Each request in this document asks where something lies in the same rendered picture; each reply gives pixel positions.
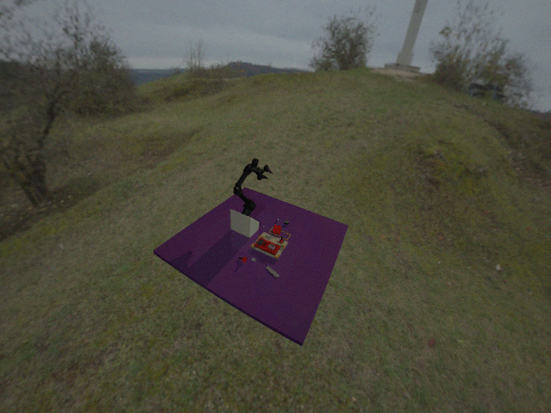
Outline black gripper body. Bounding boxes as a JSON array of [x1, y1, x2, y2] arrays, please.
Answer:
[[255, 164, 268, 173]]

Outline grey flat bar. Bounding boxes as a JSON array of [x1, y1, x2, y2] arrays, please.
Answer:
[[266, 266, 279, 278]]

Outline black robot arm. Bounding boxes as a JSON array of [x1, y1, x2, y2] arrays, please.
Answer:
[[233, 158, 263, 216]]

